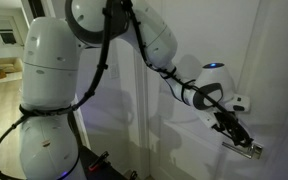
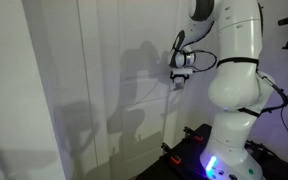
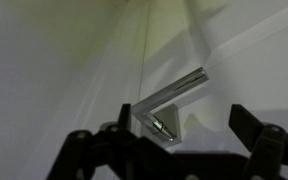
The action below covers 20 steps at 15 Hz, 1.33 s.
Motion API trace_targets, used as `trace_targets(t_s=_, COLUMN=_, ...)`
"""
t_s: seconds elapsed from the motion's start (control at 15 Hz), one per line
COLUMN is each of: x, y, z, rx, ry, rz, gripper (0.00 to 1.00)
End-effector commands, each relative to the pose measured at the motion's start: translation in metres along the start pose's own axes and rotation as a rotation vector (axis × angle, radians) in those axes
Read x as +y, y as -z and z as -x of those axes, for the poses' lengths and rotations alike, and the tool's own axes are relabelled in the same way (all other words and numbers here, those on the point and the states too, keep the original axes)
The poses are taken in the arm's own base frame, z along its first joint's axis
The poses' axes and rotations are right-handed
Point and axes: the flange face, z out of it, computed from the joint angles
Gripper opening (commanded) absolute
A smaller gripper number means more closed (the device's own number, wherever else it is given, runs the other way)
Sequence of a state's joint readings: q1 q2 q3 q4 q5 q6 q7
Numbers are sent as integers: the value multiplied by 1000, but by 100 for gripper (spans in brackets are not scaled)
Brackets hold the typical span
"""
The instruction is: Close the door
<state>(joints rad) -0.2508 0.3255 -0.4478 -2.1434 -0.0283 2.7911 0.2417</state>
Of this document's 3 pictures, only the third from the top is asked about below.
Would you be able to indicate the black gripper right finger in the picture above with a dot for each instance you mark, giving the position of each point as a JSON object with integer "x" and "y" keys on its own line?
{"x": 267, "y": 146}

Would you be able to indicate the white door frame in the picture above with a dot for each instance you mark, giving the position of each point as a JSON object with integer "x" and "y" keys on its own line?
{"x": 67, "y": 83}

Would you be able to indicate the white door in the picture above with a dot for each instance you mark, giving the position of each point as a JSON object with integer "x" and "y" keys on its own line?
{"x": 250, "y": 73}

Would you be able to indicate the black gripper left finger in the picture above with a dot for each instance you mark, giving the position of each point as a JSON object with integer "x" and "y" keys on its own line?
{"x": 124, "y": 153}

